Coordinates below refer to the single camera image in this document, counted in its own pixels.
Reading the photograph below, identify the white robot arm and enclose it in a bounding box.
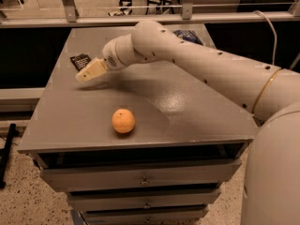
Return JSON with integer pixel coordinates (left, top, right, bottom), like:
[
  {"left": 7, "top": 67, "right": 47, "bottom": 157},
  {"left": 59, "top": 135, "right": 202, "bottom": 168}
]
[{"left": 76, "top": 21, "right": 300, "bottom": 225}]

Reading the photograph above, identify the black rxbar chocolate wrapper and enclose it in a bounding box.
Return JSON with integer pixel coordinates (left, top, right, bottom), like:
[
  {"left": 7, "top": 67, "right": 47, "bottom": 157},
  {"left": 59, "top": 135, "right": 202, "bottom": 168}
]
[{"left": 70, "top": 53, "right": 91, "bottom": 71}]

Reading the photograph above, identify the orange fruit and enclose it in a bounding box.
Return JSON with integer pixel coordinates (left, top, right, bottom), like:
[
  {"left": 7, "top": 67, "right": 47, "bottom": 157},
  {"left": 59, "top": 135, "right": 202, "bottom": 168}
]
[{"left": 112, "top": 109, "right": 135, "bottom": 134}]

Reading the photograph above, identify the grey drawer cabinet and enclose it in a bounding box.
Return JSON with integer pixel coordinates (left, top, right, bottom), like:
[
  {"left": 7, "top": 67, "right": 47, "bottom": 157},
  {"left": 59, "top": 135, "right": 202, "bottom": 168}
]
[{"left": 17, "top": 23, "right": 263, "bottom": 225}]

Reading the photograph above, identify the blue chip bag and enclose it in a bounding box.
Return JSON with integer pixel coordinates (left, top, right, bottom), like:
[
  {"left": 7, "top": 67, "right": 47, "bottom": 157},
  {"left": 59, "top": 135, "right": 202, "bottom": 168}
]
[{"left": 173, "top": 30, "right": 203, "bottom": 45}]

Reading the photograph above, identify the black stand leg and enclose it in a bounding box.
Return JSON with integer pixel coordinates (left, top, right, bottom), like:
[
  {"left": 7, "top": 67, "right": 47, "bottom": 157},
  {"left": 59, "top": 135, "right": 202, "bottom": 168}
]
[{"left": 0, "top": 124, "right": 18, "bottom": 189}]

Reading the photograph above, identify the middle grey drawer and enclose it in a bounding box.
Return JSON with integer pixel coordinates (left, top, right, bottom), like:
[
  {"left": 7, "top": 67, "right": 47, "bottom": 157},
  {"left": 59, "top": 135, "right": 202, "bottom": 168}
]
[{"left": 67, "top": 188, "right": 220, "bottom": 212}]

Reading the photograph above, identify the grey drawer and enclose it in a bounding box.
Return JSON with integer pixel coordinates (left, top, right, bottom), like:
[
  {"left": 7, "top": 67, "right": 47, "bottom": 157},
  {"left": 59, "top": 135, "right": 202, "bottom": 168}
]
[
  {"left": 67, "top": 188, "right": 220, "bottom": 212},
  {"left": 83, "top": 205, "right": 208, "bottom": 225},
  {"left": 40, "top": 158, "right": 241, "bottom": 192}
]

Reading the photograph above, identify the bottom grey drawer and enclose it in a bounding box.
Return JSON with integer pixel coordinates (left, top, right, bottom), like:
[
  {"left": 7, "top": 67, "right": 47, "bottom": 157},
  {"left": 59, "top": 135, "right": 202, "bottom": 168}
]
[{"left": 83, "top": 205, "right": 208, "bottom": 225}]

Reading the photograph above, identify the top grey drawer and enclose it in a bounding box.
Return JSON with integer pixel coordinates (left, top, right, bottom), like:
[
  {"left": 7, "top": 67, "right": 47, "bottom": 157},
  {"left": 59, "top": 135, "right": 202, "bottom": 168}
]
[{"left": 40, "top": 158, "right": 241, "bottom": 192}]

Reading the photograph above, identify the white cable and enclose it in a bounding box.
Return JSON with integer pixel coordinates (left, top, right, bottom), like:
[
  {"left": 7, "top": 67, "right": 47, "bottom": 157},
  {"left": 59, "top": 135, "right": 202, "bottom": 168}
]
[{"left": 253, "top": 10, "right": 278, "bottom": 67}]

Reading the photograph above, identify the grey metal railing frame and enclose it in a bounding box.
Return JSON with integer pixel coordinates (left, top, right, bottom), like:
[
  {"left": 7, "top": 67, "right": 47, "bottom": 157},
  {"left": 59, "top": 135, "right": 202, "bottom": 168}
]
[{"left": 0, "top": 0, "right": 300, "bottom": 28}]

